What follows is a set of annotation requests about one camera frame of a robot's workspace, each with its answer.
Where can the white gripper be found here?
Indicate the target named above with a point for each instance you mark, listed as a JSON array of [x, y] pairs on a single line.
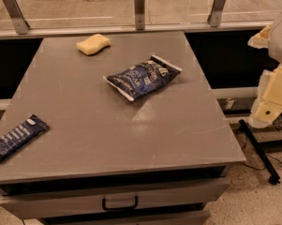
[[281, 39]]

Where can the blue chip bag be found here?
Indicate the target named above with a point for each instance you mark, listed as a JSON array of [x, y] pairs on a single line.
[[143, 78]]

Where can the blue rxbar blueberry bar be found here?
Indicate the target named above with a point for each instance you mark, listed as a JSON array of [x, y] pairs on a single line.
[[14, 140]]

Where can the black floor stand bar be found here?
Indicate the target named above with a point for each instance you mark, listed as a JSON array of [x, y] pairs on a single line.
[[274, 177]]

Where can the grey drawer cabinet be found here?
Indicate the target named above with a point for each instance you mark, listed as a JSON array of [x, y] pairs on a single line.
[[99, 139]]

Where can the upper grey drawer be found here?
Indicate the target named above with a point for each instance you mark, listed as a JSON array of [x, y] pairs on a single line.
[[88, 201]]

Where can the yellow sponge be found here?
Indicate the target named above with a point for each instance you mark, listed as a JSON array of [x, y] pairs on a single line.
[[93, 44]]

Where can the right metal railing bracket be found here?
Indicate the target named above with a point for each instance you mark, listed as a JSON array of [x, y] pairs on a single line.
[[215, 15]]

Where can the metal railing bracket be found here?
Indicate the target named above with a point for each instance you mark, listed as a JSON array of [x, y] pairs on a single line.
[[215, 15], [139, 8], [20, 24]]

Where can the middle metal railing bracket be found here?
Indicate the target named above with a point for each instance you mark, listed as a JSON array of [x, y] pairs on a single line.
[[139, 8]]

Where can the black drawer handle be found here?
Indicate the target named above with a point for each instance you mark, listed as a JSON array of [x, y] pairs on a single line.
[[120, 205]]

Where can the left metal railing bracket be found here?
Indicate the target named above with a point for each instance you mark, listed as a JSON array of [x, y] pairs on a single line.
[[20, 24]]

